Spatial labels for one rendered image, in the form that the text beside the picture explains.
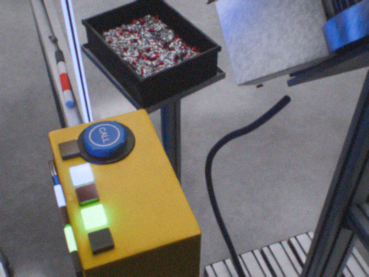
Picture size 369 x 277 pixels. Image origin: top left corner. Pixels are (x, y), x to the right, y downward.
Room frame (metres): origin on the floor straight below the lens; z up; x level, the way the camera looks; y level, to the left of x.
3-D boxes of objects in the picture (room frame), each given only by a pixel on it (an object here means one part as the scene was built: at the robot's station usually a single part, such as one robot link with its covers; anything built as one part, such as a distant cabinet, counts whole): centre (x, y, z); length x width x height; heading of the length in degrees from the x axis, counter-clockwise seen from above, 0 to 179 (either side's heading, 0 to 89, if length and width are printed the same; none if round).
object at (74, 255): (0.21, 0.09, 1.04); 0.02 x 0.01 x 0.03; 20
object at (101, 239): (0.22, 0.07, 1.08); 0.02 x 0.02 x 0.01; 20
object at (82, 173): (0.29, 0.09, 1.08); 0.02 x 0.02 x 0.01; 20
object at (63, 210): (0.26, 0.10, 1.04); 0.02 x 0.01 x 0.03; 20
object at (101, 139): (0.33, 0.07, 1.08); 0.04 x 0.04 x 0.02
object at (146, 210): (0.29, 0.06, 1.02); 0.16 x 0.10 x 0.11; 20
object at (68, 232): (0.24, 0.10, 1.04); 0.02 x 0.01 x 0.03; 20
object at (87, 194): (0.27, 0.08, 1.08); 0.02 x 0.02 x 0.01; 20
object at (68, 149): (0.32, 0.11, 1.08); 0.02 x 0.02 x 0.01; 20
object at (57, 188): (0.28, 0.11, 1.04); 0.02 x 0.01 x 0.03; 20
